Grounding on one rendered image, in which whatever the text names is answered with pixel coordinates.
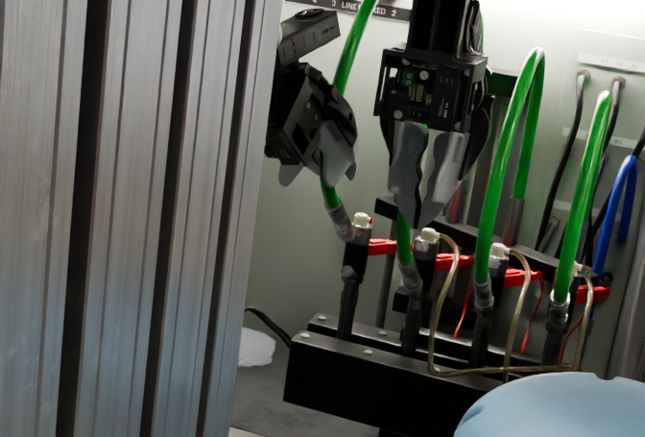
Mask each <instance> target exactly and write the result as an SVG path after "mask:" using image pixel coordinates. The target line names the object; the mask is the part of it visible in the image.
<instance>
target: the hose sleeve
mask: <svg viewBox="0 0 645 437"><path fill-rule="evenodd" d="M338 199H339V204H338V206H337V207H335V208H329V207H327V206H326V204H325V202H324V206H325V210H326V211H327V213H328V215H329V217H330V219H331V221H332V223H333V226H334V228H335V230H336V231H337V233H339V234H340V235H341V236H347V235H349V234H351V232H352V229H353V227H352V225H351V221H350V219H349V217H348V216H347V213H346V210H345V206H344V204H343V202H342V201H341V199H340V197H338Z"/></svg>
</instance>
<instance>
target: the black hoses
mask: <svg viewBox="0 0 645 437"><path fill-rule="evenodd" d="M584 83H585V76H584V75H580V76H579V77H578V80H577V91H576V108H575V114H574V118H573V123H572V126H571V129H570V133H569V136H568V138H567V141H566V144H565V146H564V149H563V152H562V155H561V159H560V162H559V165H558V168H557V170H556V173H555V176H554V179H553V181H552V184H551V188H550V191H549V194H548V198H547V201H546V205H545V209H544V212H543V216H542V220H541V224H540V228H539V232H538V236H537V244H536V247H535V251H537V252H540V253H542V254H543V253H544V251H545V249H546V247H547V245H548V243H549V241H550V239H551V237H552V235H553V232H554V230H555V224H553V223H551V224H549V226H548V222H549V218H550V214H551V210H552V206H553V204H554V200H555V197H556V193H557V190H558V187H559V184H560V181H561V176H562V173H563V170H564V168H565V165H566V163H567V160H568V158H569V155H570V152H571V149H572V146H573V144H574V141H575V138H576V135H577V132H578V129H579V126H580V122H581V117H582V112H583V104H584ZM620 88H621V83H620V82H618V81H617V82H615V83H614V85H613V90H612V104H611V111H610V116H609V123H608V128H607V133H606V138H605V143H604V148H603V153H602V157H601V161H600V166H599V171H598V176H597V180H596V184H595V189H594V193H593V198H592V203H591V207H590V212H589V216H588V222H589V225H588V229H587V235H586V241H585V246H584V251H583V255H582V260H581V263H582V261H583V259H584V257H585V266H589V267H590V268H592V256H593V238H594V237H595V235H596V233H597V231H598V230H599V228H600V226H601V224H602V222H603V220H604V218H605V216H606V213H607V209H608V205H609V199H610V195H611V191H612V189H611V191H610V193H609V195H608V197H607V198H606V200H605V202H604V204H603V206H602V208H601V210H600V211H599V213H598V215H597V217H596V219H595V221H594V223H593V225H592V218H591V211H592V204H593V199H594V196H595V192H596V189H597V185H598V182H599V180H600V177H601V174H602V171H603V168H604V165H605V159H604V158H603V155H604V153H605V151H606V149H607V147H608V145H609V141H610V138H611V136H612V133H613V131H614V127H615V124H616V120H617V115H618V110H619V99H620ZM644 146H645V126H644V129H643V132H642V134H641V137H640V138H639V140H638V142H637V144H636V146H635V148H634V150H633V153H632V154H631V156H635V157H636V159H638V157H639V155H640V153H641V151H642V150H643V148H644ZM566 225H567V222H566ZM566 225H565V228H564V230H563V233H562V236H561V240H560V243H559V246H558V248H557V250H556V253H555V256H554V258H556V259H560V256H561V248H562V243H563V239H564V235H565V230H566ZM547 226H548V229H547ZM601 280H602V282H603V283H602V282H601V283H600V286H602V287H604V288H606V287H610V288H611V282H612V281H613V275H612V274H611V273H609V272H605V273H603V275H602V278H601Z"/></svg>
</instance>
